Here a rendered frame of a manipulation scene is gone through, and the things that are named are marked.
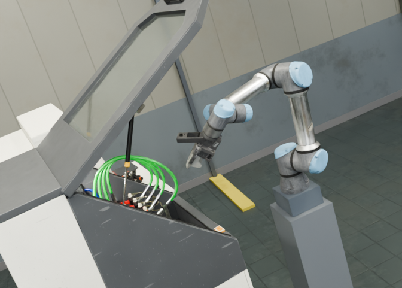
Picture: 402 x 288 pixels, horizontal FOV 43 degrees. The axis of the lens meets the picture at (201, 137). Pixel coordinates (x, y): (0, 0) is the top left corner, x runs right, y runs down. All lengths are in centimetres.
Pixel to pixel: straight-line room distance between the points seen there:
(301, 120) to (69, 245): 115
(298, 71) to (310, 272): 105
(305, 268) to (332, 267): 16
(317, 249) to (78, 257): 124
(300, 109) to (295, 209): 52
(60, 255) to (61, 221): 13
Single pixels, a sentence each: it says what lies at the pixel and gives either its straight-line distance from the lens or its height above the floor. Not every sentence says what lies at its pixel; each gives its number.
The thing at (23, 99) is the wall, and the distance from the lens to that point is 471.
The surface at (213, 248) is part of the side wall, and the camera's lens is 220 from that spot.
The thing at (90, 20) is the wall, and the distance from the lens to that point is 468.
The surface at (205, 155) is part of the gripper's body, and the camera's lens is 210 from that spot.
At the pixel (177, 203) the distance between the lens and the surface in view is 272.
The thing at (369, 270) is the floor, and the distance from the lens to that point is 346.
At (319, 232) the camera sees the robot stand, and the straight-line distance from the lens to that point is 265.
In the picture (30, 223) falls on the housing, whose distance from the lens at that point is 192.
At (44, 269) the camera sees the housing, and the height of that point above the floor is 124.
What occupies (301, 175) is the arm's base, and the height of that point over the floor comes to 97.
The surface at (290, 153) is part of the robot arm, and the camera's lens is 248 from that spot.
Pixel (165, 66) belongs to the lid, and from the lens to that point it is 191.
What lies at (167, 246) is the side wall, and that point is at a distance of 210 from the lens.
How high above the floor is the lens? 211
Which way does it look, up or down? 19 degrees down
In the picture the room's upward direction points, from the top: 18 degrees counter-clockwise
